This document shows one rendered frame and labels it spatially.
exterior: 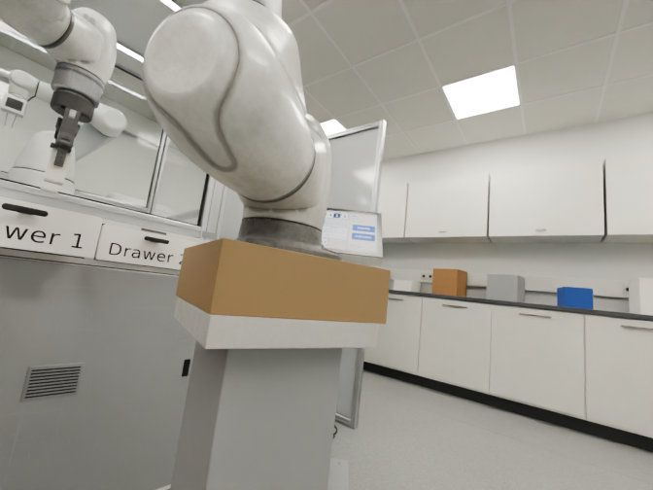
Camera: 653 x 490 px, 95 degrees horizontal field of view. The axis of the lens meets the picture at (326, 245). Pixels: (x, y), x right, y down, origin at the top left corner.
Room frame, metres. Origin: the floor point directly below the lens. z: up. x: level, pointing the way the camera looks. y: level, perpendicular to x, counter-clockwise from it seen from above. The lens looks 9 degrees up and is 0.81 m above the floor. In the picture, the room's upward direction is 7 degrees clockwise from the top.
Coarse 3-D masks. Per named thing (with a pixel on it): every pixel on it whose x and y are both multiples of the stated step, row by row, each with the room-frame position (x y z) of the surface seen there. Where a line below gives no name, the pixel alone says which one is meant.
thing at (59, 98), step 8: (56, 96) 0.61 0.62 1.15; (64, 96) 0.61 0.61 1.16; (72, 96) 0.62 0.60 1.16; (80, 96) 0.63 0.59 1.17; (56, 104) 0.61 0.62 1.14; (64, 104) 0.61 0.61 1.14; (72, 104) 0.62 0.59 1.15; (80, 104) 0.63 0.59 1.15; (88, 104) 0.64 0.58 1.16; (56, 112) 0.64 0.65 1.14; (64, 112) 0.64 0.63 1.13; (80, 112) 0.63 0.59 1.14; (88, 112) 0.65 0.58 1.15; (80, 120) 0.67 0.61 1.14; (88, 120) 0.66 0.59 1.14
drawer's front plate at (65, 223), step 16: (0, 208) 0.66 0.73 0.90; (48, 208) 0.71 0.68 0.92; (0, 224) 0.66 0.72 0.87; (16, 224) 0.68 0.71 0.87; (32, 224) 0.70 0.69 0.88; (48, 224) 0.72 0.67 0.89; (64, 224) 0.74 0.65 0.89; (80, 224) 0.76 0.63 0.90; (96, 224) 0.78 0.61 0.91; (0, 240) 0.67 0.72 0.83; (16, 240) 0.68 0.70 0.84; (48, 240) 0.72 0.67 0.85; (64, 240) 0.74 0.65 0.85; (80, 240) 0.76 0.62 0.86; (96, 240) 0.79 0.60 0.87; (80, 256) 0.77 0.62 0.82
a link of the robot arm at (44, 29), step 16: (0, 0) 0.47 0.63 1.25; (16, 0) 0.48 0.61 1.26; (32, 0) 0.49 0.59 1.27; (48, 0) 0.50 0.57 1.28; (64, 0) 0.51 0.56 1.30; (0, 16) 0.50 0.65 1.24; (16, 16) 0.50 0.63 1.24; (32, 16) 0.51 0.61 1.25; (48, 16) 0.52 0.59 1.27; (64, 16) 0.54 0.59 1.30; (32, 32) 0.53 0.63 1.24; (48, 32) 0.54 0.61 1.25; (64, 32) 0.56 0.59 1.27
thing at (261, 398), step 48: (240, 336) 0.39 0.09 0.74; (288, 336) 0.43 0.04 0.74; (336, 336) 0.48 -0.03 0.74; (192, 384) 0.56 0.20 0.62; (240, 384) 0.44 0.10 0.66; (288, 384) 0.48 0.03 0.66; (336, 384) 0.53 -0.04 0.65; (192, 432) 0.52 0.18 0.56; (240, 432) 0.45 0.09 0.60; (288, 432) 0.49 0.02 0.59; (192, 480) 0.48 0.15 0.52; (240, 480) 0.45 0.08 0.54; (288, 480) 0.49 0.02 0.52
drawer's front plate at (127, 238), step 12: (108, 228) 0.91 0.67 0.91; (120, 228) 0.94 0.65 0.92; (108, 240) 0.92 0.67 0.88; (120, 240) 0.94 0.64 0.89; (132, 240) 0.96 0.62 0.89; (144, 240) 0.99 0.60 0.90; (180, 240) 1.07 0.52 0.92; (96, 252) 0.91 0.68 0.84; (108, 252) 0.92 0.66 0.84; (120, 252) 0.95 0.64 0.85; (132, 252) 0.97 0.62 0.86; (156, 252) 1.02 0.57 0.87; (168, 252) 1.04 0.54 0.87; (180, 252) 1.07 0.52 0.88; (144, 264) 1.00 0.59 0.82; (156, 264) 1.02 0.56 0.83; (168, 264) 1.05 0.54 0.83; (180, 264) 1.08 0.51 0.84
